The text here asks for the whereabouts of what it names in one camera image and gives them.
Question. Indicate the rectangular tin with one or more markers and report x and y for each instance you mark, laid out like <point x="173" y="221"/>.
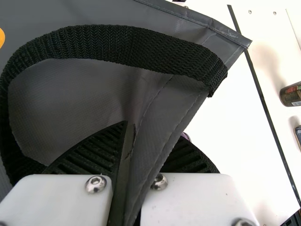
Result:
<point x="298" y="139"/>

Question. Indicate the dark coffee bottle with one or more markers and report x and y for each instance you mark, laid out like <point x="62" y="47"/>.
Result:
<point x="291" y="94"/>

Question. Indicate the purple can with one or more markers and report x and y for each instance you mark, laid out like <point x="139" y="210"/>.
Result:
<point x="186" y="136"/>

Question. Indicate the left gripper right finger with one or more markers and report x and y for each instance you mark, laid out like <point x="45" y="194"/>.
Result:
<point x="195" y="202"/>

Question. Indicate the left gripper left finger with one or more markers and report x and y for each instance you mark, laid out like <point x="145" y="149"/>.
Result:
<point x="54" y="202"/>

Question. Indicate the black strip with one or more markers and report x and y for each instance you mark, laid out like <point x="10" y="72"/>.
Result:
<point x="263" y="101"/>

